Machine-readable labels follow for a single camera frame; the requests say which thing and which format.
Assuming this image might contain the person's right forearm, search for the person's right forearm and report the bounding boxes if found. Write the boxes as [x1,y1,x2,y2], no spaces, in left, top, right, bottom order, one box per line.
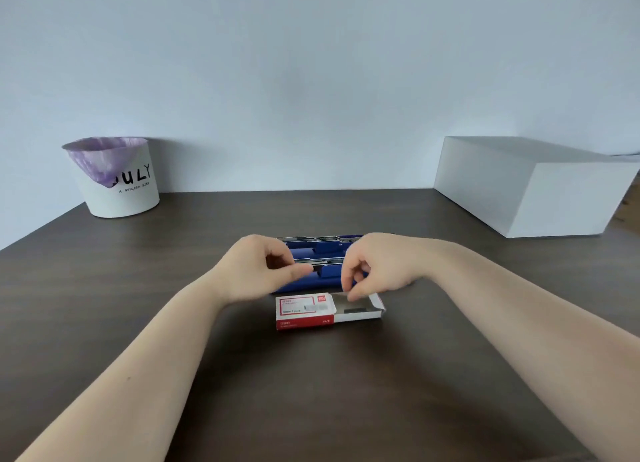
[422,239,640,462]

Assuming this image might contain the red and white staple box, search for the red and white staple box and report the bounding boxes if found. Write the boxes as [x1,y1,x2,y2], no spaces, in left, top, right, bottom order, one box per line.
[275,292,387,331]

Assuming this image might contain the person's left forearm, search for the person's left forearm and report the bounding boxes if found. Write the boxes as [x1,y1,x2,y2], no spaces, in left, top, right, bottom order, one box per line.
[15,273,236,462]

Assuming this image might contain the white round waste bin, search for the white round waste bin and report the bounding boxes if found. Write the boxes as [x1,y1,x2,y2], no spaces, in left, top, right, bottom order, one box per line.
[61,137,161,219]

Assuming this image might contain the person's left hand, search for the person's left hand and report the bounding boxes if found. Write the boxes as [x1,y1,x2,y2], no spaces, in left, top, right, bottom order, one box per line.
[206,235,315,306]

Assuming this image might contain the blue stapler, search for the blue stapler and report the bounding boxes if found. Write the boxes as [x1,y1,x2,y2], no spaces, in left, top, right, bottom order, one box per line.
[272,235,371,295]

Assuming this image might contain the white rectangular box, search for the white rectangular box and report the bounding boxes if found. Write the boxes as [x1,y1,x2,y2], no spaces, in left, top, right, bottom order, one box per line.
[433,136,640,239]

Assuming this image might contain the purple bin bag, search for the purple bin bag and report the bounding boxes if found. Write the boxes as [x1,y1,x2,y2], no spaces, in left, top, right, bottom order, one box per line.
[62,137,149,189]

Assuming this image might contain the person's right hand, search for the person's right hand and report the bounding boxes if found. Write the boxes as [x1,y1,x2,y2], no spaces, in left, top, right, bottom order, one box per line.
[340,233,433,304]

